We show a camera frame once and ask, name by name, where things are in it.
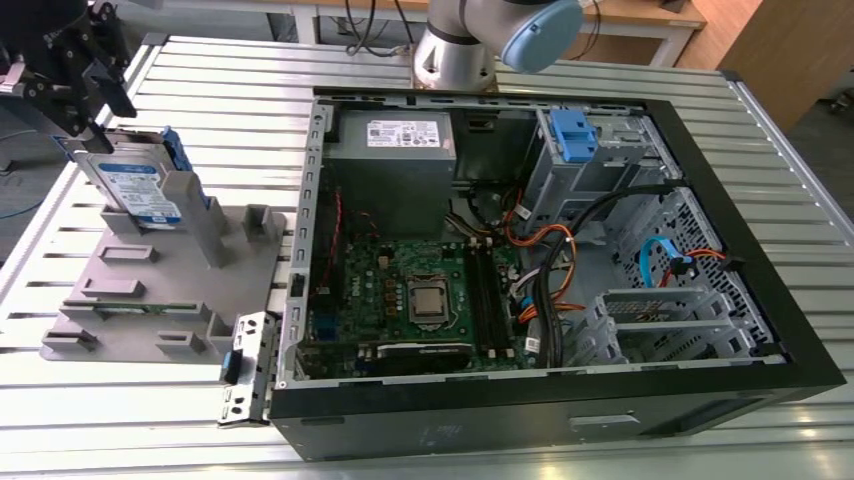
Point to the metal expansion slot bracket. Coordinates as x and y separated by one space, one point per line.
250 350

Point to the silver CPU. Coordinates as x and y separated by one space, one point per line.
428 304

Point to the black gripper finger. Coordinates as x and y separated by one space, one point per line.
107 60
60 105

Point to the grey parts rack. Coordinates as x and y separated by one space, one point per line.
180 300

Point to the black PC case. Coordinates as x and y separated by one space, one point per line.
534 400

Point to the blue drive latch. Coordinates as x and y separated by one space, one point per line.
574 135

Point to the CPU socket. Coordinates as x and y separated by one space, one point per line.
430 277

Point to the wooden desk white frame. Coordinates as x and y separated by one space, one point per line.
667 22

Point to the green RAM stick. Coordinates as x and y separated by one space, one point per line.
127 310

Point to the metal drive cage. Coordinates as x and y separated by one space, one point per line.
601 190

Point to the metal disk bay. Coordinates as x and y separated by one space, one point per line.
667 326

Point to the white frame table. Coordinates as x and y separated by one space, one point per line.
303 25

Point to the wooden cabinet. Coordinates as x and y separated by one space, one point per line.
787 60

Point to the black RAM slot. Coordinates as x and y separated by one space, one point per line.
482 300
499 300

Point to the hard disk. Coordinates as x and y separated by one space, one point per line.
133 190

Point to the green motherboard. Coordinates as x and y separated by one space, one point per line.
374 280

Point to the black graphics card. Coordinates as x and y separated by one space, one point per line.
420 352

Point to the grey power supply unit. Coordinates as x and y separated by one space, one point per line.
387 190

